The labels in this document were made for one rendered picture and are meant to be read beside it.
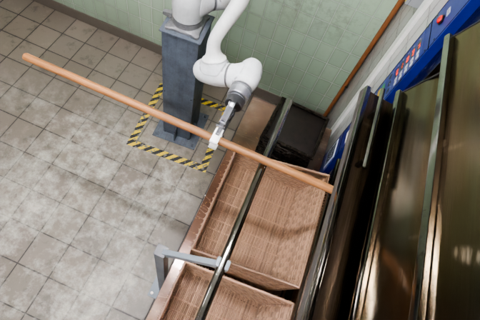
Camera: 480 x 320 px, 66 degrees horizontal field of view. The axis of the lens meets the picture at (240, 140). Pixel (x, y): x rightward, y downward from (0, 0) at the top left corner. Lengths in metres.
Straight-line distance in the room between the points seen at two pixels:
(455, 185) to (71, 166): 2.31
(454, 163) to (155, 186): 2.00
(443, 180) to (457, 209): 0.08
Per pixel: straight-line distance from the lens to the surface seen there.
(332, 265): 1.07
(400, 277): 0.97
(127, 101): 1.44
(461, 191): 0.85
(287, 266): 1.77
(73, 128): 2.84
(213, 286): 1.22
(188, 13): 1.85
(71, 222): 2.56
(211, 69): 1.54
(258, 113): 2.21
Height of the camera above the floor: 2.37
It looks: 59 degrees down
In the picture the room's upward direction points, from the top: 19 degrees clockwise
